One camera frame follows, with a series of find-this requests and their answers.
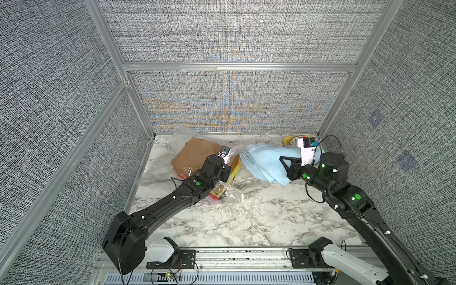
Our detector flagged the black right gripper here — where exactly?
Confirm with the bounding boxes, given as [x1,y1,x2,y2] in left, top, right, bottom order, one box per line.
[283,154,338,201]

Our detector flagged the clear plastic vacuum bag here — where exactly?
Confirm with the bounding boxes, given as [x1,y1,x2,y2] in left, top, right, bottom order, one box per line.
[137,125,245,204]

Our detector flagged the light blue trousers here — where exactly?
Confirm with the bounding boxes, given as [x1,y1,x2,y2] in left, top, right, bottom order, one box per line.
[239,143,301,186]

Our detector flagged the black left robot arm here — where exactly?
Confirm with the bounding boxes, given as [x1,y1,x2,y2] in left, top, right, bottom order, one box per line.
[102,154,232,276]

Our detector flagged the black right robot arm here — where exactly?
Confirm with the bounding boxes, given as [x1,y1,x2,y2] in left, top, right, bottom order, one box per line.
[280,152,449,285]

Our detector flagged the yellow folded garment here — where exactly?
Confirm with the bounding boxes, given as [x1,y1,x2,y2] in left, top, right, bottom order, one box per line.
[221,154,242,199]

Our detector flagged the brown folded garment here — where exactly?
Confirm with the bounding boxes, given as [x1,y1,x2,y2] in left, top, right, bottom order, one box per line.
[171,138,222,178]

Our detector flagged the red folded garment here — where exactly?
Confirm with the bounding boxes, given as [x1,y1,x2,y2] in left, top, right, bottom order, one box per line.
[173,174,226,201]

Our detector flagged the white patterned saucer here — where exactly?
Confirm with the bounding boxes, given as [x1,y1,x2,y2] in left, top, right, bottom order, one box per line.
[289,136,299,146]

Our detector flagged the yellow plastic tray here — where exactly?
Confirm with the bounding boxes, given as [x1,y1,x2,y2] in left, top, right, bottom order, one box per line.
[283,134,316,147]

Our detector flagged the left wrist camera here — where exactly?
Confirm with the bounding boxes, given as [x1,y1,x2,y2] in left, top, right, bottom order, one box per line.
[219,146,231,159]

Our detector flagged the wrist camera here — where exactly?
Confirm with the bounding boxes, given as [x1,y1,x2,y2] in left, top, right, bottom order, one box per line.
[219,146,231,159]
[298,139,318,166]

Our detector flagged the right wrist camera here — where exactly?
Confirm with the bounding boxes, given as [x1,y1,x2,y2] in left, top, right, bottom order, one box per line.
[298,139,318,166]

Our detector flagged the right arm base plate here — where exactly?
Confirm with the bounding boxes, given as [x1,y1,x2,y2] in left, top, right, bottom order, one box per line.
[286,248,319,269]

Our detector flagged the aluminium front rail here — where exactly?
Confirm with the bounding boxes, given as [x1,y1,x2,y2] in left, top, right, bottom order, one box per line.
[93,246,391,273]

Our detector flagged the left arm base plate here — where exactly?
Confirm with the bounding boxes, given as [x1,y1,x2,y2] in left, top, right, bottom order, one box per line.
[146,249,197,270]

